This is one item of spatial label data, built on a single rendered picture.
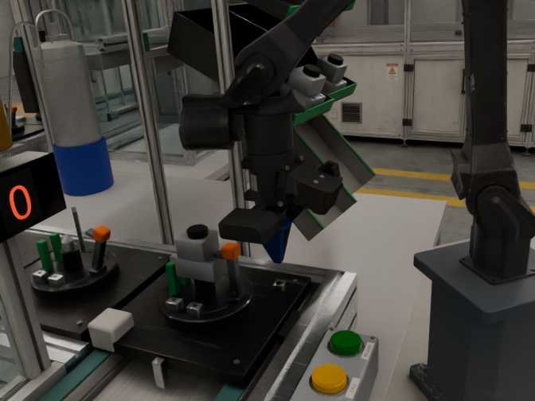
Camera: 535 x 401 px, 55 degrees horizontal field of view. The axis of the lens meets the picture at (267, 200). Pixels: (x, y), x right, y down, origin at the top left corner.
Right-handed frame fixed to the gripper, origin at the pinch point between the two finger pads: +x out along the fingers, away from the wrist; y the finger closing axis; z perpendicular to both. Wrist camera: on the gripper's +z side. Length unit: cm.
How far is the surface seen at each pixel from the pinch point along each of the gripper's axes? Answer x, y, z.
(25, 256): 13, 3, -53
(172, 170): 23, 80, -74
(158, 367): 13.6, -13.1, -11.7
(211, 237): 1.3, 0.3, -10.1
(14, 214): -9.7, -19.9, -21.3
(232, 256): 3.1, -1.0, -6.4
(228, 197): 24, 63, -44
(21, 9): -30, 76, -121
